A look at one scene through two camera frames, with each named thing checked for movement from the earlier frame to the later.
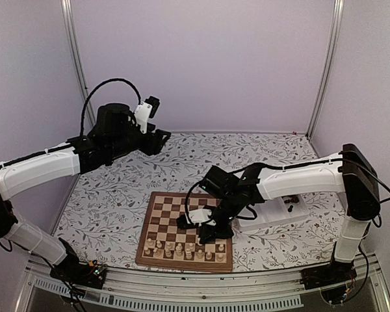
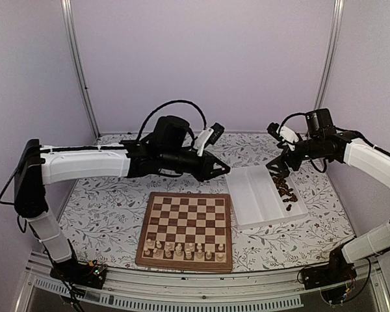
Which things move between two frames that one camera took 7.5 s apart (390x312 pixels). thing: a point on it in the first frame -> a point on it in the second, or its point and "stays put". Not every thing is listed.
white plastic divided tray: (271, 212) stays put
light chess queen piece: (188, 253) stays put
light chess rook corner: (220, 259) stays put
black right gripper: (206, 231) -> (284, 170)
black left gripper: (155, 143) -> (210, 160)
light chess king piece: (179, 251) stays put
